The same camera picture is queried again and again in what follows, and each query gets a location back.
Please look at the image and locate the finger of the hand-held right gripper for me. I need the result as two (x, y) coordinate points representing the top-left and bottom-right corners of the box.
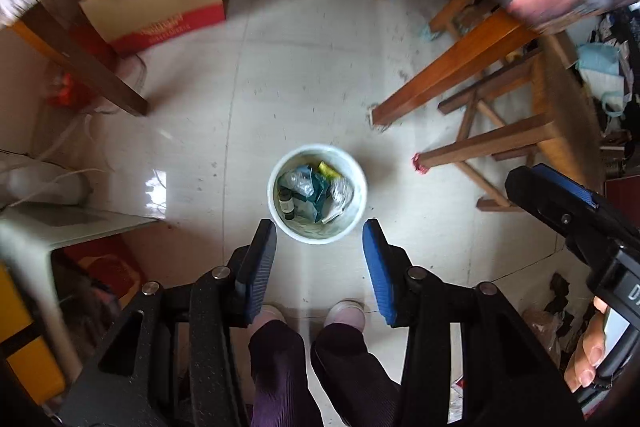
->
(504, 163), (601, 238)

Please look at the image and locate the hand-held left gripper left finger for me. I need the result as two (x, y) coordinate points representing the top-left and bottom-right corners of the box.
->
(57, 218), (278, 427)

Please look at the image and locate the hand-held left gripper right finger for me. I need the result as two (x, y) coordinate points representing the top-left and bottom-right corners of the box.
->
(361, 218), (586, 427)

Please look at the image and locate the small dark glass bottle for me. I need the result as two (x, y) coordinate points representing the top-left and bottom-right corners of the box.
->
(277, 188), (296, 222)

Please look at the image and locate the white plastic bucket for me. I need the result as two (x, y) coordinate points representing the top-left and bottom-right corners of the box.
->
(266, 144), (368, 245)

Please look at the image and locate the teal plastic bag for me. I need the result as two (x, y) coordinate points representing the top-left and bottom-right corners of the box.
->
(292, 164), (341, 223)

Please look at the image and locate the person's right hand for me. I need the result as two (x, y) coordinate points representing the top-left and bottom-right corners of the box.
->
(564, 297), (611, 394)

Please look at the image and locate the person's left shoe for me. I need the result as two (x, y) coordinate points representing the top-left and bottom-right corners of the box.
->
(255, 304), (287, 333)

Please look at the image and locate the person's shoe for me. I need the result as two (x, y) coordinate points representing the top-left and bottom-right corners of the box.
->
(324, 300), (366, 330)
(255, 304), (287, 333)

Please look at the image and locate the person's right shoe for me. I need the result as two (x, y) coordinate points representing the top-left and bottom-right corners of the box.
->
(324, 300), (366, 330)

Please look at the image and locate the crumpled clear plastic wrapper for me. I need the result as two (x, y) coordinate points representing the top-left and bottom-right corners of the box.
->
(327, 177), (355, 214)
(277, 169), (316, 200)

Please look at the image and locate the wooden stool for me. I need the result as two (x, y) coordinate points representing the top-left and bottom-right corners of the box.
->
(412, 34), (603, 212)

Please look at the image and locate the person's left leg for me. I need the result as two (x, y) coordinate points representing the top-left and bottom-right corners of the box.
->
(248, 319), (323, 427)

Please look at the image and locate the person's leg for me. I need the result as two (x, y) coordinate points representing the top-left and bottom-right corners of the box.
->
(310, 324), (403, 427)
(248, 319), (323, 427)

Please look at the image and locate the person's right leg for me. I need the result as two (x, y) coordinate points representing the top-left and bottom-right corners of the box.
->
(310, 324), (403, 427)

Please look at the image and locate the light blue plastic bag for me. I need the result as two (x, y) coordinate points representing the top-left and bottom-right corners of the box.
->
(575, 43), (623, 112)

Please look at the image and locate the wooden table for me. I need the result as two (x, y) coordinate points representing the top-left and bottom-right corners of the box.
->
(0, 0), (551, 130)

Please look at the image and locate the white plastic stool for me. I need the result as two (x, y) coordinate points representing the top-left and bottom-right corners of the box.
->
(0, 202), (166, 388)

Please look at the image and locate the white appliance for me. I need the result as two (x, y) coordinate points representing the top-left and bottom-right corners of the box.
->
(0, 152), (96, 208)

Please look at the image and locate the yellow box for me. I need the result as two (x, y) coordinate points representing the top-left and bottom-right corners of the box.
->
(0, 262), (66, 408)

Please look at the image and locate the red plastic bag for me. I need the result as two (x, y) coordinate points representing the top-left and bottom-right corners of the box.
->
(47, 72), (96, 108)

